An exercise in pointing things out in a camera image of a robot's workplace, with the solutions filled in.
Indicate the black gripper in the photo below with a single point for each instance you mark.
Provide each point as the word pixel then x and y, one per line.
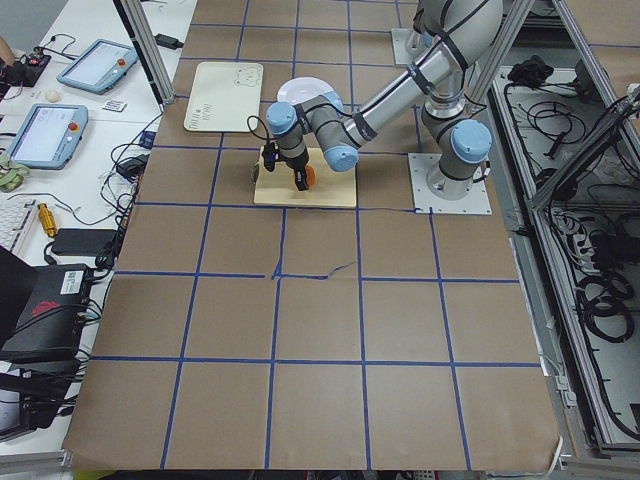
pixel 295 166

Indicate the orange fruit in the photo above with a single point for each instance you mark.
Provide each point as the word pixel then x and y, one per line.
pixel 309 175

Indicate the white ceramic plate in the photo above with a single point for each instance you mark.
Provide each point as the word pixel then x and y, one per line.
pixel 300 89

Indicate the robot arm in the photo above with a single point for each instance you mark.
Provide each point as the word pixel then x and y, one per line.
pixel 461 31

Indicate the cream bear tray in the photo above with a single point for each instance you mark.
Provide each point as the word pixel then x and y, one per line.
pixel 224 96

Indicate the bamboo cutting board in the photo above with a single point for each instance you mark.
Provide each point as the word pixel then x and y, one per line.
pixel 330 189

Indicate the upper blue teach pendant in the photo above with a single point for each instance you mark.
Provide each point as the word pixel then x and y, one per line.
pixel 99 67

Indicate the blue teach pendant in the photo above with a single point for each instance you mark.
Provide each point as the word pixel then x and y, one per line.
pixel 99 67
pixel 49 136

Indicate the black power adapter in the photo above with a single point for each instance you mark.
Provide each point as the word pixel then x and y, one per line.
pixel 82 242

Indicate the lower blue teach pendant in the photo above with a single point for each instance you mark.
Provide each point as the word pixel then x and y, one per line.
pixel 49 136

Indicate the yellow cylindrical tool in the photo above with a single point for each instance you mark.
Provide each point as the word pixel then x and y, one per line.
pixel 47 220

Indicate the white keyboard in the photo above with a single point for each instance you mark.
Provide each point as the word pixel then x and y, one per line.
pixel 17 216

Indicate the black computer box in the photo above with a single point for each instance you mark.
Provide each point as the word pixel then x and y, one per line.
pixel 41 308

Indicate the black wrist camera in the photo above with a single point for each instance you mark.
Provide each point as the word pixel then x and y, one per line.
pixel 270 156

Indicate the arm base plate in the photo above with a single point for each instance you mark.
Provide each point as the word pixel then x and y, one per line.
pixel 407 45
pixel 434 193

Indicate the aluminium frame post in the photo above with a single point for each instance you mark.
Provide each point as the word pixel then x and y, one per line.
pixel 135 22

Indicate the metal cable tray frame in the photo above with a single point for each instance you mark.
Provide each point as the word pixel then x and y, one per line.
pixel 565 100

